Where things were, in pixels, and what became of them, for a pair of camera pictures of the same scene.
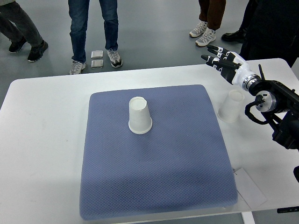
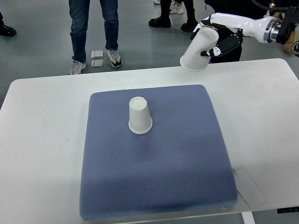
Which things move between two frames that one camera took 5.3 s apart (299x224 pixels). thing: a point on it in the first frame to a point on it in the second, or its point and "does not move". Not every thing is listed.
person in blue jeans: [78, 11] does not move
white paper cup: [230, 109] to [206, 38]
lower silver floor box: [97, 64] does not move
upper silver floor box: [96, 54] does not move
